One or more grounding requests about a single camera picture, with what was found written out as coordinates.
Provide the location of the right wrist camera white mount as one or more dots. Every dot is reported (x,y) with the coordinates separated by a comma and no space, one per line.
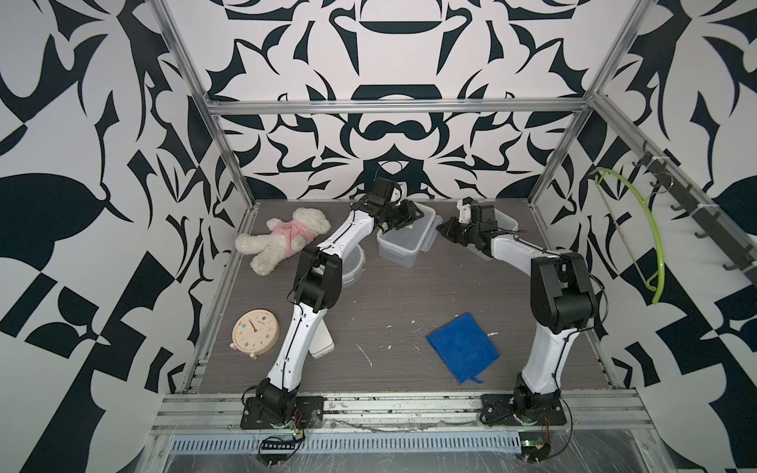
(464,208)

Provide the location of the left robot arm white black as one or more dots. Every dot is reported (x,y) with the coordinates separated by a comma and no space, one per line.
(318,285)

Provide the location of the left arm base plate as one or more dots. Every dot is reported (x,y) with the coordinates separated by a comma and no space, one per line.
(302,412)

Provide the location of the clear rectangular lunch box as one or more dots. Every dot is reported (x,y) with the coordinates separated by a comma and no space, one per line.
(403,246)
(504,222)

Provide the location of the round clear container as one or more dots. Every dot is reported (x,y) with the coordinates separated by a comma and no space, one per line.
(353,267)

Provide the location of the white rectangular box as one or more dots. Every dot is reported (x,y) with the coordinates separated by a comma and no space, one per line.
(322,342)

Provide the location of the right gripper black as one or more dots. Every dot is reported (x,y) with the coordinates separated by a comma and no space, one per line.
(452,222)

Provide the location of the blue cleaning cloth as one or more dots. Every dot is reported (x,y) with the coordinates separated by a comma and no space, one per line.
(464,348)

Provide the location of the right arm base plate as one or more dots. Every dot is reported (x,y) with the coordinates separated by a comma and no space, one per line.
(522,408)

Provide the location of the green clothes hanger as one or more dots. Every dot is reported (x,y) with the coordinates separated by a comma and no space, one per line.
(612,188)

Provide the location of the pink round alarm clock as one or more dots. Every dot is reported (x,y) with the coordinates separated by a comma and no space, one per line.
(255,333)

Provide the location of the aluminium frame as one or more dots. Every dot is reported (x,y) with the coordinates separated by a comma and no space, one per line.
(521,99)

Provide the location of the black wall hook rack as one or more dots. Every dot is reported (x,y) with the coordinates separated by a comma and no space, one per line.
(691,201)

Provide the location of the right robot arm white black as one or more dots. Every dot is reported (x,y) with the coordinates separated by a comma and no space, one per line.
(562,296)

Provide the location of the white teddy bear pink shirt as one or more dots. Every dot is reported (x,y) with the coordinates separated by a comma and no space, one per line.
(283,240)

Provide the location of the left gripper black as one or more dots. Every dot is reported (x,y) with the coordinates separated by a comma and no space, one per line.
(408,216)

